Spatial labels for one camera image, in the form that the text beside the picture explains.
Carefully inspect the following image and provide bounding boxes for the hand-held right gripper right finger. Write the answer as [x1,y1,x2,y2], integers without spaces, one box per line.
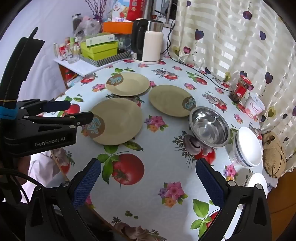
[195,158,272,241]

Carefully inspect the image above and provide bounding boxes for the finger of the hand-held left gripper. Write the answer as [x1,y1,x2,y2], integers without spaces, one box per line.
[17,98,71,116]
[24,111,94,129]

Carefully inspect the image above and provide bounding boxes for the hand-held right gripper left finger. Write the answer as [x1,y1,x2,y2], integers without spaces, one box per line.
[25,158,102,241]

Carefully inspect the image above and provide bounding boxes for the tan plate blue pattern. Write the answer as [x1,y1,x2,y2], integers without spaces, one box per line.
[148,85,197,117]
[87,98,144,146]
[106,72,150,96]

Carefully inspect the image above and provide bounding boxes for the white bowl blue stripe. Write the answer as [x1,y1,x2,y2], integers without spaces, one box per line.
[229,126,263,167]
[244,173,269,200]

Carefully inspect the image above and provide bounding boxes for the stainless steel bowl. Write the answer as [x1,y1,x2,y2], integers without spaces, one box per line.
[188,107,231,147]

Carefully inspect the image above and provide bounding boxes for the white cloth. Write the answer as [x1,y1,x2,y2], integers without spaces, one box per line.
[29,152,57,186]

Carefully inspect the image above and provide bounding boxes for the white shelf board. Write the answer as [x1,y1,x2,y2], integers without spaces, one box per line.
[54,57,97,77]

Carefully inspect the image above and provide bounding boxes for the clear glass mug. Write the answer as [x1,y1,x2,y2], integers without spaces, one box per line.
[61,50,79,64]

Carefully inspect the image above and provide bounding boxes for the floral tomato print tablecloth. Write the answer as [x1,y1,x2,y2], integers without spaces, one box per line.
[30,54,269,241]

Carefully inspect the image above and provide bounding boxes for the cluster of small cosmetic bottles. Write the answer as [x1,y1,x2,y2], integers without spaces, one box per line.
[54,37,82,59]

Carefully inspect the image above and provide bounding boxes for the black white chevron tray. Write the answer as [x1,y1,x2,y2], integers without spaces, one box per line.
[79,50,132,67]

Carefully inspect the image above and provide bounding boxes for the lime green box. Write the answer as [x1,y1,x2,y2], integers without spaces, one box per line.
[80,42,119,61]

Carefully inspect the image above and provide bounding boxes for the brown plush toy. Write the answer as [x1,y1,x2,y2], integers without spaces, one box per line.
[262,132,287,178]

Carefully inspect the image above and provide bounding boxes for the pale green long box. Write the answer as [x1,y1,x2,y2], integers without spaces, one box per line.
[86,34,115,45]

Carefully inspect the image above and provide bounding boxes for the tall dark jar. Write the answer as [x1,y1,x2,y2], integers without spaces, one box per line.
[72,14,82,34]

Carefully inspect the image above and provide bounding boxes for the white kettle base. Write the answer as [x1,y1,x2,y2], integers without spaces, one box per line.
[133,57,160,65]

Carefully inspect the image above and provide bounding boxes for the clear plastic bag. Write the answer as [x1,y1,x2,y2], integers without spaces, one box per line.
[75,17,102,37]

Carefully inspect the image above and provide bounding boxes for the white yogurt cup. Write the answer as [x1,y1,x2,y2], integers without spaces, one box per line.
[245,93,265,116]

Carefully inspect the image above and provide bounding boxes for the orange lidded storage box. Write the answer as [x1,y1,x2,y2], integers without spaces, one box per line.
[102,21,134,53]

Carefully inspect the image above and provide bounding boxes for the glass jar red lid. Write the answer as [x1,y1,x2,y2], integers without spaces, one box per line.
[229,75,252,104]

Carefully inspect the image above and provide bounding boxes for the white black electric kettle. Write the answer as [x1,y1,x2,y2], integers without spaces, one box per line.
[131,19,164,62]

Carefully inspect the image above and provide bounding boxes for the purple decorative branches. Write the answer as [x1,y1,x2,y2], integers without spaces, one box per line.
[84,0,109,22]

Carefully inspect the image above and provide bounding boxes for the cartoon print box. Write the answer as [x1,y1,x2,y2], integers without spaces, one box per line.
[109,0,130,20]

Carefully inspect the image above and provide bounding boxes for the red carton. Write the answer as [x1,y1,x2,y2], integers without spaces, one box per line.
[127,0,147,21]

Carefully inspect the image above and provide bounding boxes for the cream curtain heart print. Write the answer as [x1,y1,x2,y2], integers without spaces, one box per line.
[163,0,296,173]

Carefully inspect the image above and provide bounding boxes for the black power cable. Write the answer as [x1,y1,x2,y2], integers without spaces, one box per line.
[166,21,233,93]

